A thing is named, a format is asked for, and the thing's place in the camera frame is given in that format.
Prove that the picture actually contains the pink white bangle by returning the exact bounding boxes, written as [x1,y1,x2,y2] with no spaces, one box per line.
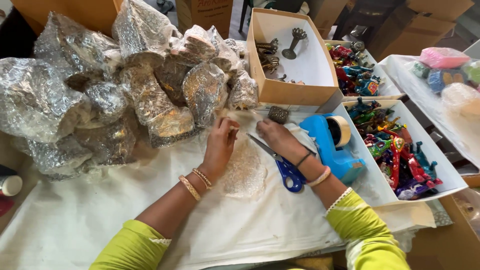
[306,166,332,187]

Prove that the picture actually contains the large open cardboard carton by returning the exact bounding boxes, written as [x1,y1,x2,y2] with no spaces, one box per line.
[368,0,475,62]

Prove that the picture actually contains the printed brown cardboard carton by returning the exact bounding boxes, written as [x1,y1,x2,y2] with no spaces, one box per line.
[175,0,234,40]

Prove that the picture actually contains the white bottle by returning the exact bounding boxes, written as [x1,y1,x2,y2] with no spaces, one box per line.
[0,175,23,197]

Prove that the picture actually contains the brass stand with crown head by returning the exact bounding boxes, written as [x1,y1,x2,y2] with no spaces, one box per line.
[281,28,308,60]

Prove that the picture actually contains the cluster of brass figurines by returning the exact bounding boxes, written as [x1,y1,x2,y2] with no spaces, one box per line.
[256,38,281,75]

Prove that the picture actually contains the person's right hand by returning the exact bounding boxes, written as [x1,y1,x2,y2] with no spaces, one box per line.
[256,119,309,166]

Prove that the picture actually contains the pile of blue red figurines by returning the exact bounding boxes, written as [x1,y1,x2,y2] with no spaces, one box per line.
[325,41,382,97]

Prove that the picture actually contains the blue handled scissors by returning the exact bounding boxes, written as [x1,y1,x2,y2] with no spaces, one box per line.
[247,133,307,194]

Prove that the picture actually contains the low brown cardboard box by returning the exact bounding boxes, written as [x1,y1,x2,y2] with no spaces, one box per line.
[406,175,480,270]

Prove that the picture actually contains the brown cardboard box white inside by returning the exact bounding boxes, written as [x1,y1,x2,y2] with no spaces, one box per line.
[246,8,340,107]

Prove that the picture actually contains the plain brown cardboard box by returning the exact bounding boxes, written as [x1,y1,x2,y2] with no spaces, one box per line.
[10,0,123,37]

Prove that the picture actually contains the person's green sleeve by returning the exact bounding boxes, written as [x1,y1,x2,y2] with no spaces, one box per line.
[325,187,411,270]
[89,219,172,270]

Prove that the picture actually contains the wide gold bangle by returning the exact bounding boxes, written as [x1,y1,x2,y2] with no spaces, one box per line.
[178,175,202,202]

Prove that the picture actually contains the red object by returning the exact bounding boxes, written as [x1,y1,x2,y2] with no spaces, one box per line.
[0,198,15,217]

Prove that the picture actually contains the heap of bubble wrapped items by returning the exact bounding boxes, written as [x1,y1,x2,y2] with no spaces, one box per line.
[0,0,260,182]

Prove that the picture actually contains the black thread wristband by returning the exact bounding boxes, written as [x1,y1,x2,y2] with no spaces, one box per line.
[295,151,313,168]

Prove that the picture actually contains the dark chair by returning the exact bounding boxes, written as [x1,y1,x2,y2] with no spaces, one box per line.
[332,0,406,41]

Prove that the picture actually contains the pink wrapped packet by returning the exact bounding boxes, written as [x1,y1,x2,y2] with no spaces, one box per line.
[419,47,471,70]

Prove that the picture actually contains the dark sandals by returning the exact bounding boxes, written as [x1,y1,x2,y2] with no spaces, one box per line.
[156,0,175,15]

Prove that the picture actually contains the person's left hand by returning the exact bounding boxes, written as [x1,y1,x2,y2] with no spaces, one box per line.
[200,116,241,181]

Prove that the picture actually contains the pile of colourful painted figurines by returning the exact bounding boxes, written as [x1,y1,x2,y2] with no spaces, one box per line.
[345,97,444,201]

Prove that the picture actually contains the clear bubble wrap sheet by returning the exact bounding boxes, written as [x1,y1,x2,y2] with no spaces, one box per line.
[220,110,269,199]

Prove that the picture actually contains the thin gold bangle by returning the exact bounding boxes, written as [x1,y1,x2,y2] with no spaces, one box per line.
[192,168,213,189]

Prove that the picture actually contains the white tray with wrapped items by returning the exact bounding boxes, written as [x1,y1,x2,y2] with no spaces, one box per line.
[378,39,480,170]

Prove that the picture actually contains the small white open box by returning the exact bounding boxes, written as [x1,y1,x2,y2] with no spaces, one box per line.
[324,39,406,102]

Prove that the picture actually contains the person's green right sleeve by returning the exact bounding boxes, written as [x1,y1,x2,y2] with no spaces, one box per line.
[325,187,411,270]

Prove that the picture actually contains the person's green left sleeve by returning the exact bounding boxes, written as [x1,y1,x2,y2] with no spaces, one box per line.
[89,219,172,270]

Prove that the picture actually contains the white table cloth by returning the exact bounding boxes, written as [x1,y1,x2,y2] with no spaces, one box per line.
[0,109,437,270]

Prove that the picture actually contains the beige tape roll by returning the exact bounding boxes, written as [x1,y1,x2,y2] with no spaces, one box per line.
[325,115,352,148]

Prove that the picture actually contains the blue tape dispenser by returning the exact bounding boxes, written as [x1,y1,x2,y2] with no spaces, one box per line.
[299,113,367,185]

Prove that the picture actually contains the large white open box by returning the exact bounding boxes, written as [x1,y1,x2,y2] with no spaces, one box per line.
[331,99,469,207]

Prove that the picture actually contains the small dark metal ornament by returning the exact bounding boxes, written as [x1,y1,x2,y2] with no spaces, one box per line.
[267,106,290,125]

